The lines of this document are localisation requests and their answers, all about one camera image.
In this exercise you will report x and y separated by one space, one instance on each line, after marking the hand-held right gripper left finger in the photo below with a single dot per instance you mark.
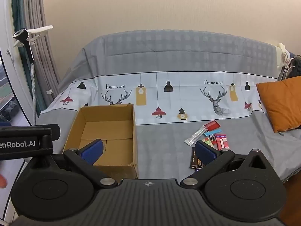
93 151

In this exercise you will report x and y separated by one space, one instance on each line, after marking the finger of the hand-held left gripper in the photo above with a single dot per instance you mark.
53 131

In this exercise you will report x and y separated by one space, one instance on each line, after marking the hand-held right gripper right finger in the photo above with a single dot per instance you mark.
205 154

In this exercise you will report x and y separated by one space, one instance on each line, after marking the dark chocolate bar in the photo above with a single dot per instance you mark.
194 160

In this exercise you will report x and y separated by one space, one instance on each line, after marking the silver packet with red end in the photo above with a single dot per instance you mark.
194 137

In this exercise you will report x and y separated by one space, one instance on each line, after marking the brown cardboard box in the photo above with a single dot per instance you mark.
105 131

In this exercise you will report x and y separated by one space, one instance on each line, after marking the person's left hand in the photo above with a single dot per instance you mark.
1 181

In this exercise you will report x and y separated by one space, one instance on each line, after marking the green and red snack packet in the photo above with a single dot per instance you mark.
208 142

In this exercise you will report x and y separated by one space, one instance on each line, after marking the pink snack packet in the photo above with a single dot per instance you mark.
223 141

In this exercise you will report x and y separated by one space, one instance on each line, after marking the blue snack packet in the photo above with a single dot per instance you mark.
215 132

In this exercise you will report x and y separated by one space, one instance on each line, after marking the white curtain clip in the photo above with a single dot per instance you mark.
49 91

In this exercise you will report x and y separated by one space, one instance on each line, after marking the glass window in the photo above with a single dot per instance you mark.
7 94

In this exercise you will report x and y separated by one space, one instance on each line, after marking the grey curtain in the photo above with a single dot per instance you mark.
40 56

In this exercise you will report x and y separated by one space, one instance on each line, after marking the orange cushion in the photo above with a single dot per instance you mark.
282 101

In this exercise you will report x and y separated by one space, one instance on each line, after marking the white garment steamer stand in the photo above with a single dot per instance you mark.
22 37

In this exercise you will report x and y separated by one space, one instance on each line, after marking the clothes hangers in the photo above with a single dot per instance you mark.
285 66

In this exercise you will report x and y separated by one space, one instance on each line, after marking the dark knitted garment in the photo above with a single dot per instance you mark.
296 68

